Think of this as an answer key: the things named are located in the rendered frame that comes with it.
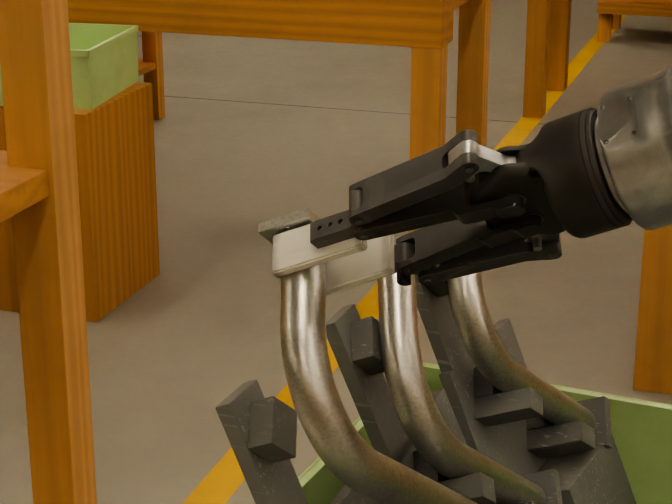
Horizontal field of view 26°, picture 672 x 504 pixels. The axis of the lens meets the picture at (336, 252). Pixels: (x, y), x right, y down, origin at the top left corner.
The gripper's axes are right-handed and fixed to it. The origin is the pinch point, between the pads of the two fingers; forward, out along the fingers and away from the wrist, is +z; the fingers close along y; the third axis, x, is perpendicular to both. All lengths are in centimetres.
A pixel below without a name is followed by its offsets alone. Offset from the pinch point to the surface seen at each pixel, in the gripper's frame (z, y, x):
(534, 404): 2.6, -37.9, -4.7
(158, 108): 303, -339, -345
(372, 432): 8.5, -19.4, 3.6
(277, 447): 6.8, -3.9, 10.9
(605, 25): 167, -567, -495
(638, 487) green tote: 2, -60, -4
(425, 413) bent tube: 3.2, -18.4, 3.6
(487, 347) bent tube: 4.0, -31.8, -8.0
